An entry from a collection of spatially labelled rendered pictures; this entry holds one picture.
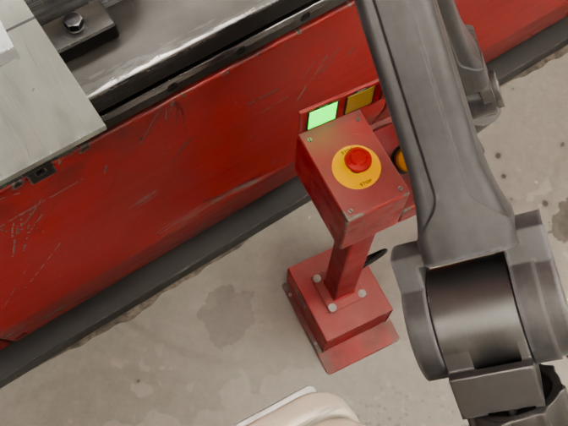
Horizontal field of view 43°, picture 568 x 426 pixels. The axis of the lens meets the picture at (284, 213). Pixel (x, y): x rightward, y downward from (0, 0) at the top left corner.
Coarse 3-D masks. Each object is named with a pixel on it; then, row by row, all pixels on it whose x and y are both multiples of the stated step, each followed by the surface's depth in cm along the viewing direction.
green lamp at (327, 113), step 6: (336, 102) 104; (324, 108) 104; (330, 108) 104; (312, 114) 103; (318, 114) 104; (324, 114) 105; (330, 114) 106; (312, 120) 105; (318, 120) 106; (324, 120) 107; (312, 126) 107
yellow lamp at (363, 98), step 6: (366, 90) 105; (372, 90) 106; (354, 96) 105; (360, 96) 106; (366, 96) 106; (372, 96) 107; (348, 102) 105; (354, 102) 106; (360, 102) 107; (366, 102) 108; (348, 108) 107; (354, 108) 108
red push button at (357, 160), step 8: (352, 152) 103; (360, 152) 103; (368, 152) 104; (344, 160) 103; (352, 160) 103; (360, 160) 103; (368, 160) 103; (352, 168) 103; (360, 168) 102; (368, 168) 103
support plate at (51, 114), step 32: (0, 0) 89; (32, 32) 87; (32, 64) 85; (64, 64) 85; (0, 96) 83; (32, 96) 84; (64, 96) 84; (0, 128) 82; (32, 128) 82; (64, 128) 82; (96, 128) 82; (0, 160) 80; (32, 160) 80
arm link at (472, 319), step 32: (448, 288) 48; (480, 288) 47; (512, 288) 47; (448, 320) 47; (480, 320) 46; (512, 320) 46; (448, 352) 47; (480, 352) 47; (512, 352) 47; (480, 384) 47; (512, 384) 46; (480, 416) 48
